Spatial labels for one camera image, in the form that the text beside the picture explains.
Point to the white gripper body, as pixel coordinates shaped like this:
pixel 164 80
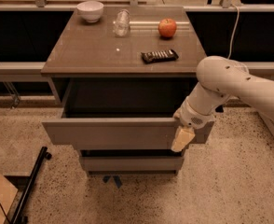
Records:
pixel 191 117

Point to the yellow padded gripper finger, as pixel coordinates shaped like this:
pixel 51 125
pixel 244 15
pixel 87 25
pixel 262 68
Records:
pixel 183 136

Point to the grey top drawer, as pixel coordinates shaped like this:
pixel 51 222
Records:
pixel 101 113

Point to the grey drawer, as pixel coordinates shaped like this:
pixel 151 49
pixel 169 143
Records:
pixel 131 164
pixel 101 113

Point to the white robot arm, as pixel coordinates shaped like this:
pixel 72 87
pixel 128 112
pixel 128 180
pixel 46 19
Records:
pixel 218 79

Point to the grey drawer cabinet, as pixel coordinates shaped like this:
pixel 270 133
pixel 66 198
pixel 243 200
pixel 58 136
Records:
pixel 93 50

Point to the grey bottom drawer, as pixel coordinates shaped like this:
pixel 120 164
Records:
pixel 131 164

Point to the black chocolate bar wrapper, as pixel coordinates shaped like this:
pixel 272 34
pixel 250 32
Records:
pixel 159 56

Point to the blue tape cross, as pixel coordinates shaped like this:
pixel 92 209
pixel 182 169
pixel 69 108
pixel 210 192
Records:
pixel 115 178

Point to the red apple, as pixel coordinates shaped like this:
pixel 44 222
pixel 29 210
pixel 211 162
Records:
pixel 167 28

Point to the clear drinking glass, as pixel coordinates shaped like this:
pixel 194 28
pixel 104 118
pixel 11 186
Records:
pixel 122 23

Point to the white ceramic bowl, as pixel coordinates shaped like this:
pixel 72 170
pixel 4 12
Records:
pixel 90 11

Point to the black metal stand bar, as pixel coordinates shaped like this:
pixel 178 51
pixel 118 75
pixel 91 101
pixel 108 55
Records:
pixel 17 217

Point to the grey metal railing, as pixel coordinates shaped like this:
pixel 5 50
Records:
pixel 31 71

